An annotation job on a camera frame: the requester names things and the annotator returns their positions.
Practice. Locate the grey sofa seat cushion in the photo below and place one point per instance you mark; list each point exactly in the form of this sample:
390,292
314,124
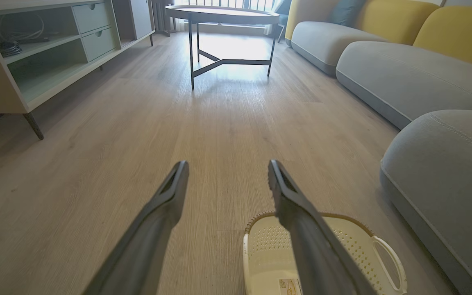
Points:
326,39
445,172
412,78

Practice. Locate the paper label sticker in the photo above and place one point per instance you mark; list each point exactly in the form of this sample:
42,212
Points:
289,287

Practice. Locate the yellow sofa back cushion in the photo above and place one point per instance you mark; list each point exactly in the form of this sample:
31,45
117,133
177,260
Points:
305,10
391,18
461,32

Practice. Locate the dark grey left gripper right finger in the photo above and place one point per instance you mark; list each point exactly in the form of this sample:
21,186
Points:
309,241

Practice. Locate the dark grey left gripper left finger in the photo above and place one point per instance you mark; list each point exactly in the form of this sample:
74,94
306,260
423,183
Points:
154,233

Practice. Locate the black window railing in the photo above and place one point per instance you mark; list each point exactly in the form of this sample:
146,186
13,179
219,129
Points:
228,3

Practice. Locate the round dark coffee table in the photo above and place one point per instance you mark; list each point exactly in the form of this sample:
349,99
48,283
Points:
221,14

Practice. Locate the white perforated laundry basket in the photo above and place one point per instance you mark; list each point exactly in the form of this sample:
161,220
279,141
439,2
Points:
266,254

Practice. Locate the teal throw pillow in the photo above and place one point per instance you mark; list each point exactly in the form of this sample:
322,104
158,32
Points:
344,10

